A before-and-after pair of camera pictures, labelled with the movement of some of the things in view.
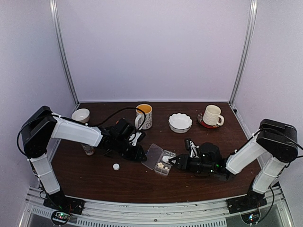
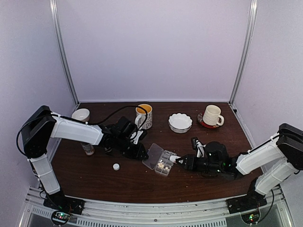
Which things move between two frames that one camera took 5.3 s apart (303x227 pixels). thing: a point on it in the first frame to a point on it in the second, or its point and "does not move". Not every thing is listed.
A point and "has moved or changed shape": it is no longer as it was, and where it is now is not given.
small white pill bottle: [165, 159] has moved or changed shape
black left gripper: [137, 154] does not move
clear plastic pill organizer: [157, 159] does not move
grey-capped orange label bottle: [89, 150] does not move
